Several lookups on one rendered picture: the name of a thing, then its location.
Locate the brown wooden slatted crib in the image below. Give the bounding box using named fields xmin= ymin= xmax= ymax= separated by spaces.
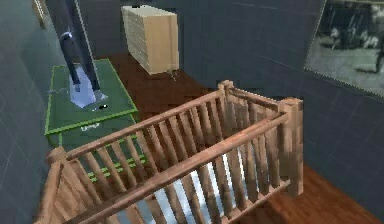
xmin=33 ymin=79 xmax=305 ymax=224

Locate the black and white framed picture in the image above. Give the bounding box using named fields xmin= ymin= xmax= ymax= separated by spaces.
xmin=303 ymin=0 xmax=384 ymax=98

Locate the pale wooden chest of drawers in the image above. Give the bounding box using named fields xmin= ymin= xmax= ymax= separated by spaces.
xmin=120 ymin=4 xmax=181 ymax=76

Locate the green side table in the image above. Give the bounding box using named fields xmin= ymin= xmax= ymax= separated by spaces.
xmin=44 ymin=58 xmax=148 ymax=183

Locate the dark blue table lamp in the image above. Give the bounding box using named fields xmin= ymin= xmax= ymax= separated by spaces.
xmin=53 ymin=0 xmax=109 ymax=109

